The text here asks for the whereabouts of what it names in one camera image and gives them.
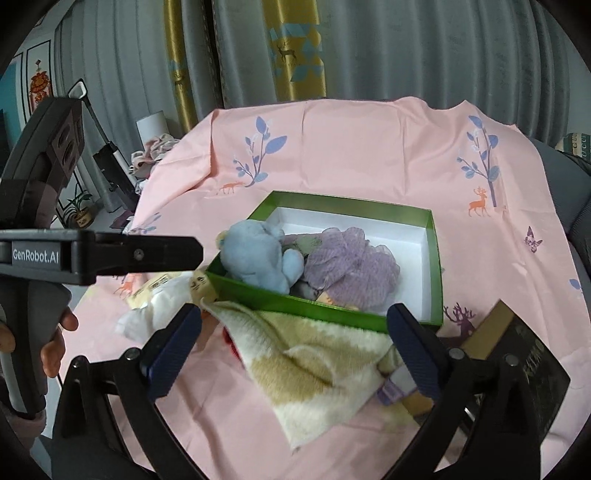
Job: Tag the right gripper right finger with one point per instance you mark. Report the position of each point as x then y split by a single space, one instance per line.
419 348

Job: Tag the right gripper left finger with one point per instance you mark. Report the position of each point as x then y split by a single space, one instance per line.
166 351

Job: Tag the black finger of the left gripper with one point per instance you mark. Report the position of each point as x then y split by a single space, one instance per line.
120 254

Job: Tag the cream yellow fleece blanket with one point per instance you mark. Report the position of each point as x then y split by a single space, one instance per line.
316 374

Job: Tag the blue plush toy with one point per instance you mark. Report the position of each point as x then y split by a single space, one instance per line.
250 252

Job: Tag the grey plush toy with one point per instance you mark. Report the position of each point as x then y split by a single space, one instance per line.
300 263

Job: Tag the pink sleeve forearm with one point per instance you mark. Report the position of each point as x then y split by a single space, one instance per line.
27 431

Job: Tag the white soft cloth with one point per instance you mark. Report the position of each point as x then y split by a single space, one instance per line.
154 305

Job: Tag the person's left hand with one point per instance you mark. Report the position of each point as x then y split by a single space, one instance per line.
51 353

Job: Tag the blue white small carton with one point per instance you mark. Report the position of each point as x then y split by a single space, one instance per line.
398 386

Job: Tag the potted plant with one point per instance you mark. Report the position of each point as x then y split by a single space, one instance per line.
77 212

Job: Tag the red patterned small item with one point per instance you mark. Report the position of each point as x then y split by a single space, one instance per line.
231 345

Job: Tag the upright vacuum cleaner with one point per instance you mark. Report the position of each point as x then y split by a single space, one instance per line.
108 158

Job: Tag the black gold tin box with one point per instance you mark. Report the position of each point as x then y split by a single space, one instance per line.
505 357

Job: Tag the purple mesh bath sponge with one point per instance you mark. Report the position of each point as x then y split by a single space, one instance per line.
351 271

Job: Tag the green open box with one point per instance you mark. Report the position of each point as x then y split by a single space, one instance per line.
409 232

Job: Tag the white cylinder lamp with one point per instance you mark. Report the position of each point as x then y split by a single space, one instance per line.
152 126

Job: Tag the pink printed tablecloth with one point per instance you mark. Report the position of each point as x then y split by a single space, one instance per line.
500 239

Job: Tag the red hanging ornament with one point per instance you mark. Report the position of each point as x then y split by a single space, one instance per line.
39 88

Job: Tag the grey curtain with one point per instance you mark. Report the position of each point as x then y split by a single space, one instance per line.
517 61

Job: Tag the grey sofa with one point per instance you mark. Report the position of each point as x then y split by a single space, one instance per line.
568 178

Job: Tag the striped cushion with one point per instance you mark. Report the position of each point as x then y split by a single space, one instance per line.
577 144

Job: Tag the yellow patterned curtain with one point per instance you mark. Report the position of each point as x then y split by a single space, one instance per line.
226 54

